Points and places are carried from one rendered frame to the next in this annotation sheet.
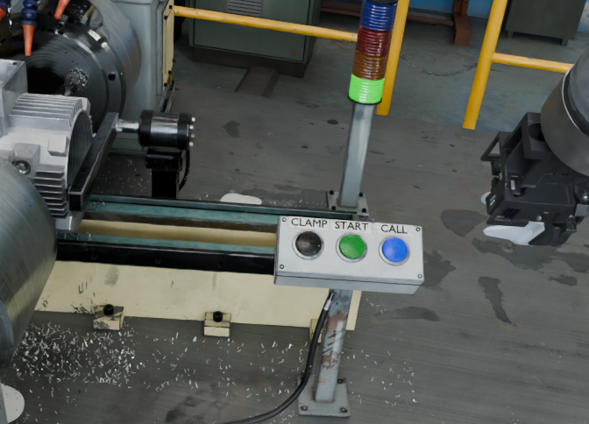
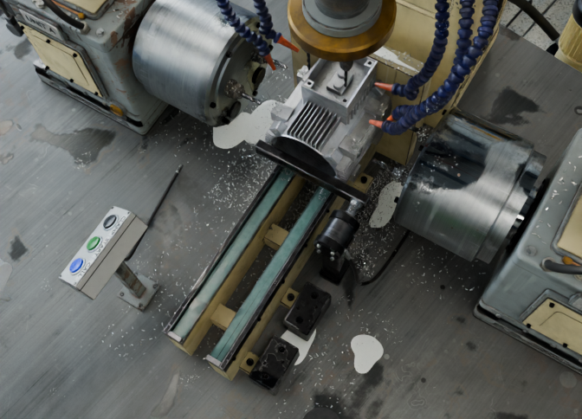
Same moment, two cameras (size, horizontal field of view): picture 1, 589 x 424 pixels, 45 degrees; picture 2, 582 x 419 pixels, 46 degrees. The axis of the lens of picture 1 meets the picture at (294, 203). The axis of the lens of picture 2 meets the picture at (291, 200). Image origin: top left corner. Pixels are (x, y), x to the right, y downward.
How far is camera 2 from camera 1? 146 cm
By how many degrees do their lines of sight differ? 76
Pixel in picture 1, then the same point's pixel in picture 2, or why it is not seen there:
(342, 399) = (128, 299)
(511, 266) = not seen: outside the picture
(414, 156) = not seen: outside the picture
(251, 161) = (436, 404)
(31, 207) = (192, 89)
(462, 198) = not seen: outside the picture
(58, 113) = (295, 125)
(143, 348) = (230, 214)
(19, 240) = (171, 81)
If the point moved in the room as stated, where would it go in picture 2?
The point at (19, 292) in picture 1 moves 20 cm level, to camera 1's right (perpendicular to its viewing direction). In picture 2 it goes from (154, 85) to (87, 156)
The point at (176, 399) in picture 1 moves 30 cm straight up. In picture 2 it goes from (183, 215) to (152, 154)
